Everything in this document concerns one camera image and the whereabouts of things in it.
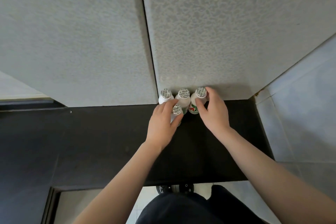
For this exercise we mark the person's black shoe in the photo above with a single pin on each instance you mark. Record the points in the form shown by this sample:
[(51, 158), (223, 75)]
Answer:
[(187, 187), (162, 189)]

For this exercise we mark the person's left hand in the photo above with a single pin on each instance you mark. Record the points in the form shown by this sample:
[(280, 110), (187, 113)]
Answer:
[(160, 129)]

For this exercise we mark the person's right forearm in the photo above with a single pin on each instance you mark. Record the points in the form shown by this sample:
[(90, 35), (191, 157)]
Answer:
[(278, 176)]

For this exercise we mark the person's left forearm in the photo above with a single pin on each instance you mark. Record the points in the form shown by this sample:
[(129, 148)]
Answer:
[(115, 187)]

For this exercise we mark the person's black left shoe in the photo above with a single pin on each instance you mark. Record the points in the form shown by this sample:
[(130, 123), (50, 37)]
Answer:
[(162, 189)]

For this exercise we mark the person's right hand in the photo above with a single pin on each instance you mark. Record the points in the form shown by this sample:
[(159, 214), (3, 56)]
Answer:
[(216, 118)]

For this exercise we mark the tall grey cabinet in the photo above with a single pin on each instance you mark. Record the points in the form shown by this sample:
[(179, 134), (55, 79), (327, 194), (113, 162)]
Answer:
[(236, 21)]

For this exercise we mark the white corner base cabinet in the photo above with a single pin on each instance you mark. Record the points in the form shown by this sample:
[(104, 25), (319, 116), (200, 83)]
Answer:
[(76, 205)]

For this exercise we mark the person's black right shoe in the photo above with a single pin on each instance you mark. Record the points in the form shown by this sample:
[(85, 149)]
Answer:
[(187, 187)]

